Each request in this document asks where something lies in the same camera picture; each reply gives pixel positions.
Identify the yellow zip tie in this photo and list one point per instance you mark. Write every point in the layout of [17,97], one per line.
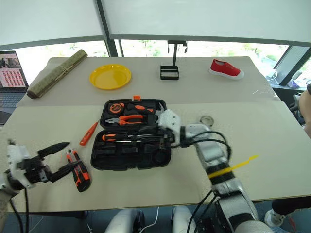
[240,163]

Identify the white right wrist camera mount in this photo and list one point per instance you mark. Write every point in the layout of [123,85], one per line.
[170,121]

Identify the black metal stand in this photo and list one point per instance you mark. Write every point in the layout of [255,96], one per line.
[174,60]

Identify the red canvas shoe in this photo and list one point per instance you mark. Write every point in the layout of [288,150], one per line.
[224,68]

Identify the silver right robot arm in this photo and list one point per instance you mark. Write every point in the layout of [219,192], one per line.
[213,150]

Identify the silver head hammer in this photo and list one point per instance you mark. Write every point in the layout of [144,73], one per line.
[159,110]

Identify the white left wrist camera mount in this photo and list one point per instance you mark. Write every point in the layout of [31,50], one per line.
[17,160]

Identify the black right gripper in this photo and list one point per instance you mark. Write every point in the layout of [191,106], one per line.
[167,139]

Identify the rounded silver robot leg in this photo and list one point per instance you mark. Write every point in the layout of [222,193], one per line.
[124,221]
[182,219]

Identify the black office chair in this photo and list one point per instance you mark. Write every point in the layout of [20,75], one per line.
[297,106]

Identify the long orange black screwdriver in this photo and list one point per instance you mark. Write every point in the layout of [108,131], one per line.
[109,137]

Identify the yellow plastic plate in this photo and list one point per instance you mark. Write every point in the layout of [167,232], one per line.
[110,77]

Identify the orange voltage tester pen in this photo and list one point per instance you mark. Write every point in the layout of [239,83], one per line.
[88,134]

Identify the orange black utility knife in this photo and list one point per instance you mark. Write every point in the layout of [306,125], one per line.
[81,177]

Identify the short orange black screwdriver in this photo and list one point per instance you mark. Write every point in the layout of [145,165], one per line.
[141,108]

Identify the grey tape roll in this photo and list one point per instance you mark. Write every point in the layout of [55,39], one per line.
[206,120]

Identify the open laptop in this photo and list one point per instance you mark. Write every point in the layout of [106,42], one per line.
[12,82]

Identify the person in dark clothes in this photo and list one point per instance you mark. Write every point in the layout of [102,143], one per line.
[305,109]

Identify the rolled bamboo mat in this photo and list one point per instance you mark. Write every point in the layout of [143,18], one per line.
[57,74]

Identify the black plastic tool case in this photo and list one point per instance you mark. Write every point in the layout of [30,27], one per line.
[121,157]

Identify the orange black tape measure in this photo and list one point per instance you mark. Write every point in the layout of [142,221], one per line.
[116,108]

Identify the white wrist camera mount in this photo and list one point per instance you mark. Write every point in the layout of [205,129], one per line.
[170,121]
[17,160]

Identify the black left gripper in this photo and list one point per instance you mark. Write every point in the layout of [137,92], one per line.
[36,170]

